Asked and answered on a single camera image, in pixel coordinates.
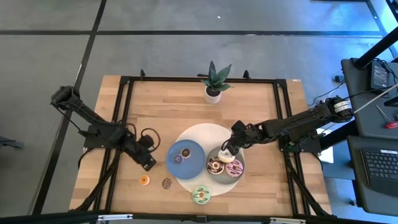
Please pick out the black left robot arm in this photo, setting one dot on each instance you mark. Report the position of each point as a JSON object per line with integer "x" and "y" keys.
{"x": 93, "y": 119}

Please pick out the pink donut with chocolate drizzle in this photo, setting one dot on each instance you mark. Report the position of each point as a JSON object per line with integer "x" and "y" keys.
{"x": 230, "y": 172}

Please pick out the blue round plate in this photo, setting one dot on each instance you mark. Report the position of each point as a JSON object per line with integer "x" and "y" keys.
{"x": 189, "y": 169}

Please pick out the black diagonal support pole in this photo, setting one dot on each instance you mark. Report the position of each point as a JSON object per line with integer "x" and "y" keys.
{"x": 376, "y": 48}

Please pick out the black equipment cart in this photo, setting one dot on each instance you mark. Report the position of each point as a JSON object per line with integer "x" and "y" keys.
{"x": 363, "y": 124}

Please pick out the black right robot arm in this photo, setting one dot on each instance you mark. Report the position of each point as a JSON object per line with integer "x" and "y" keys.
{"x": 295, "y": 124}

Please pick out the black power adapter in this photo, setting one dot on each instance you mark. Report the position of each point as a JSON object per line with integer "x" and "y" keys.
{"x": 379, "y": 76}

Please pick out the mini orange frosted donut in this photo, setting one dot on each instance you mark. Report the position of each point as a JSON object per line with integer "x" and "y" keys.
{"x": 141, "y": 182}

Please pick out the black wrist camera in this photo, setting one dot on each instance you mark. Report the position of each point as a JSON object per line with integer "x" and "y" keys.
{"x": 238, "y": 126}
{"x": 146, "y": 141}

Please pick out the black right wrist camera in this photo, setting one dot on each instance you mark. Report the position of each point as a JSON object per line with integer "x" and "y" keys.
{"x": 238, "y": 126}

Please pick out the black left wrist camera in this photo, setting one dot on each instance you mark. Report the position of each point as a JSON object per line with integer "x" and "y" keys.
{"x": 146, "y": 141}

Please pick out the mint green frosted donut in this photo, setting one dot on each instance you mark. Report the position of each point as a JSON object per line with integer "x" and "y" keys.
{"x": 196, "y": 199}

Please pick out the black laptop keyboard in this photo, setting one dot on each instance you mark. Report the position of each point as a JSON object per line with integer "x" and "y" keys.
{"x": 382, "y": 165}

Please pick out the green snake plant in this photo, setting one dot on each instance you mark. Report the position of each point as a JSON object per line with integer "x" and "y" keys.
{"x": 214, "y": 79}

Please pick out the white paper sheet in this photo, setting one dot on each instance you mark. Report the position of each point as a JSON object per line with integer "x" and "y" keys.
{"x": 328, "y": 154}

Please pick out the white woven round placemat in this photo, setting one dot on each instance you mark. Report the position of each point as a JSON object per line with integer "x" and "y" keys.
{"x": 205, "y": 133}

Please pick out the mini purple frosted donut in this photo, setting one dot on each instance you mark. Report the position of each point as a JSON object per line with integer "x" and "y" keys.
{"x": 176, "y": 157}

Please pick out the mini chocolate frosted donut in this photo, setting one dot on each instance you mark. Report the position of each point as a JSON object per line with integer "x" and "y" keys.
{"x": 183, "y": 151}

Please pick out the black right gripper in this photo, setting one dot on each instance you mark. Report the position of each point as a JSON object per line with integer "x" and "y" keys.
{"x": 245, "y": 138}

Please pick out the mini brown patterned donut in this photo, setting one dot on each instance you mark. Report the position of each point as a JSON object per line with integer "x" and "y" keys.
{"x": 164, "y": 185}

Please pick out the black aluminium table frame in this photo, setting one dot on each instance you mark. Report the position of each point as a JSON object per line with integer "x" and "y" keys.
{"x": 202, "y": 79}

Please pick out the chocolate white sprinkled donut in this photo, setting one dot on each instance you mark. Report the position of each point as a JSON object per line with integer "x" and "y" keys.
{"x": 210, "y": 165}

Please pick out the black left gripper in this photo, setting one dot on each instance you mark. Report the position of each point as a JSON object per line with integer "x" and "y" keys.
{"x": 141, "y": 157}

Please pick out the white round plant pot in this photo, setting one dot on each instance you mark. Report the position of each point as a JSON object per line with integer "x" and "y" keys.
{"x": 213, "y": 99}

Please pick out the white frosted donut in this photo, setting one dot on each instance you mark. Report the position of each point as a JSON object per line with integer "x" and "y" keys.
{"x": 224, "y": 158}

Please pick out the grey round plate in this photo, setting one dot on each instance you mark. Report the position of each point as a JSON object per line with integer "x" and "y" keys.
{"x": 225, "y": 180}

